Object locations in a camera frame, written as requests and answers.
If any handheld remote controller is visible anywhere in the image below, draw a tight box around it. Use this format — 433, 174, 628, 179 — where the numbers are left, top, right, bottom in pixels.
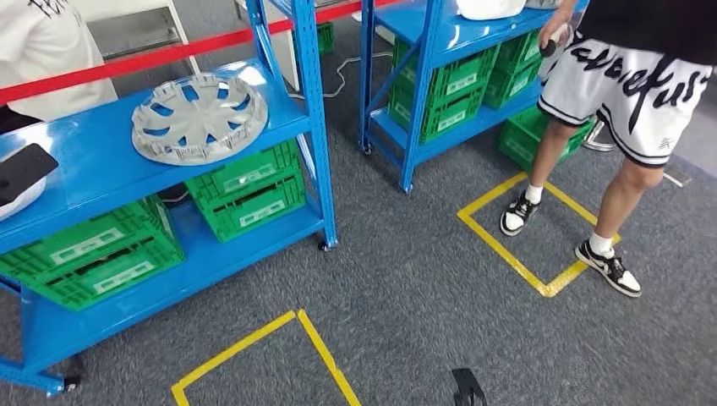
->
540, 25, 572, 58

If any red barrier belt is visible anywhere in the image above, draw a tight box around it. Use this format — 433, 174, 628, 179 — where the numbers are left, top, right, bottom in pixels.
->
0, 0, 404, 107

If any white desk leg panel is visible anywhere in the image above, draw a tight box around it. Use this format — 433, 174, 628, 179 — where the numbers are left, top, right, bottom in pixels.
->
233, 0, 301, 92

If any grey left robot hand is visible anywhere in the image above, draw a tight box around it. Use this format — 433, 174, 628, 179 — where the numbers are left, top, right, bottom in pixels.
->
0, 142, 60, 208

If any person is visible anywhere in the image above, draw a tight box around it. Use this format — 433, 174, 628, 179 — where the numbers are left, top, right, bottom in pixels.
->
499, 0, 717, 299
0, 0, 118, 135

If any white rounded plastic part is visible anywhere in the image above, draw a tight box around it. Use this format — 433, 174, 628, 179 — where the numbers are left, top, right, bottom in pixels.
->
456, 0, 528, 22

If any white floor cable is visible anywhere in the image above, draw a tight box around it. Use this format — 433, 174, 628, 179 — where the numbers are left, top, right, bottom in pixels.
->
288, 51, 393, 101

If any blue metal shelf rack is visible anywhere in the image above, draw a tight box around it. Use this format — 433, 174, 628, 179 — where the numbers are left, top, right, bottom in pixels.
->
358, 0, 589, 195
0, 0, 339, 398

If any silver wheel hubcap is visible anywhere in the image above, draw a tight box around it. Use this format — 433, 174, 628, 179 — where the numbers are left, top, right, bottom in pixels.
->
130, 73, 270, 167

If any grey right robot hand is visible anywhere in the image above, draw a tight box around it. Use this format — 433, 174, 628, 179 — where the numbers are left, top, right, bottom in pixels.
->
451, 368, 489, 406

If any yellow floor tape square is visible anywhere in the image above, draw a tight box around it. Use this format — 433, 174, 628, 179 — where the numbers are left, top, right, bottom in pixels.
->
170, 309, 363, 406

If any white desk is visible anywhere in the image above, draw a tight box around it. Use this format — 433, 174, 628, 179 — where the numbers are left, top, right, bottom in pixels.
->
73, 0, 201, 75

